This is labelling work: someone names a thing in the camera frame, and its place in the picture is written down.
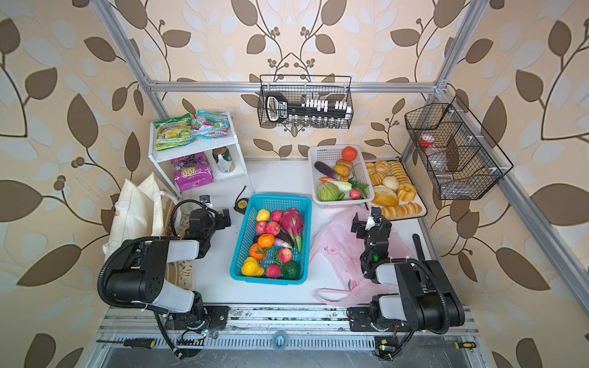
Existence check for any orange fruit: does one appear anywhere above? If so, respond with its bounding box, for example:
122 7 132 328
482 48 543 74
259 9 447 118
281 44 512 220
257 234 275 249

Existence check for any black yellow tape measure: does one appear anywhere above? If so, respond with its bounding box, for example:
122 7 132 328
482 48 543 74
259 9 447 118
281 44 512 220
234 186 249 215

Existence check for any red tomato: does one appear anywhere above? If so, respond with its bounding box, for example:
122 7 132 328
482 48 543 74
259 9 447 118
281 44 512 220
341 147 358 163

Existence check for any white plastic vegetable basket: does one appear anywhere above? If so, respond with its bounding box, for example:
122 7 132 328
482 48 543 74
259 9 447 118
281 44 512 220
308 145 375 208

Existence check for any black wire wall basket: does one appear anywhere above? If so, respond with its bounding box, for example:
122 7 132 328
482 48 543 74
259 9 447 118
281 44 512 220
404 96 513 200

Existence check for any black yellow screwdriver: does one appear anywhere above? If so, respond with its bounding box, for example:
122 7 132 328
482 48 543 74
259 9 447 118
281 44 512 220
97 338 156 350

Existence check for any green snack bag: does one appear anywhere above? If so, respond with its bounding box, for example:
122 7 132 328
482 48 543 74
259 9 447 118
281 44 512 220
153 113 196 151

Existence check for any teal plastic fruit basket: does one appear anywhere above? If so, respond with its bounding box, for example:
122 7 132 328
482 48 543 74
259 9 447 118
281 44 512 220
230 194 312 285

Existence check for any purple snack bag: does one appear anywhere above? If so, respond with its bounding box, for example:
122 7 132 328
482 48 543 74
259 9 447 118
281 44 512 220
171 153 214 193

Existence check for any bread tray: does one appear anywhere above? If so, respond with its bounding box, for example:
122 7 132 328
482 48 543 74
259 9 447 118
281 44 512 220
365 160 427 221

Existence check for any black wire basket with bottles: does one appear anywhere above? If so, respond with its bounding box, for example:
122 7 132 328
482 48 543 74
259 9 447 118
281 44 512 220
257 73 354 131

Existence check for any pink dragon fruit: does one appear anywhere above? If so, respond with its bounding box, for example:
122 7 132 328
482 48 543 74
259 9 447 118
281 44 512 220
280 209 304 253

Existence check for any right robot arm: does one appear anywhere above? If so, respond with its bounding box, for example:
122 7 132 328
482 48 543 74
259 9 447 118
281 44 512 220
348 208 466 334

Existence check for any pink plastic grocery bag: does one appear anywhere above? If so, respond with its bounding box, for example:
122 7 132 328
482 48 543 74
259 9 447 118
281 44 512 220
309 206 398 308

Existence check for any green label can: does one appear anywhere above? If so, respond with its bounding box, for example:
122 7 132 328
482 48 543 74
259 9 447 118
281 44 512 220
213 147 235 174

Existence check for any purple eggplant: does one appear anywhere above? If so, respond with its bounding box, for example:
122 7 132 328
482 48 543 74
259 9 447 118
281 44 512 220
314 161 340 180

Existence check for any teal red snack bag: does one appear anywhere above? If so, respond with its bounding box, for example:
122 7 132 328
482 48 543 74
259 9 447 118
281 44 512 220
192 110 230 139

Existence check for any yellow pear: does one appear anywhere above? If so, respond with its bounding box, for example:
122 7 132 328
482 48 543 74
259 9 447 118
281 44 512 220
241 257 265 277

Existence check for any yellow lemon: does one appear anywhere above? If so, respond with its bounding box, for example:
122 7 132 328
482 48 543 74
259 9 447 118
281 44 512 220
256 209 271 222

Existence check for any green avocado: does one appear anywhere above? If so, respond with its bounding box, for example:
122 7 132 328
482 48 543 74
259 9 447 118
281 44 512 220
281 261 301 281

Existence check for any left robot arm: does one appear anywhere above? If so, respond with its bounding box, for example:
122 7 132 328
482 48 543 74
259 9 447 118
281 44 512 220
98 196 232 331

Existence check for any small yellow handled screwdriver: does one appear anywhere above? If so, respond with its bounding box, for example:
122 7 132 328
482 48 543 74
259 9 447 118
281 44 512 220
430 341 477 351

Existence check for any green cabbage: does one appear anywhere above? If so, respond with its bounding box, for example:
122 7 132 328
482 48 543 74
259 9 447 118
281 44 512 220
316 182 343 202

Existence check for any white two-tier shelf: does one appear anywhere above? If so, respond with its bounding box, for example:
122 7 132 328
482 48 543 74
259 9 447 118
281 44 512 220
147 109 255 196

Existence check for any cream canvas tote bag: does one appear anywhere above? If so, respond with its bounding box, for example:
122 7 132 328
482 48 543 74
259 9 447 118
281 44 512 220
103 174 179 258

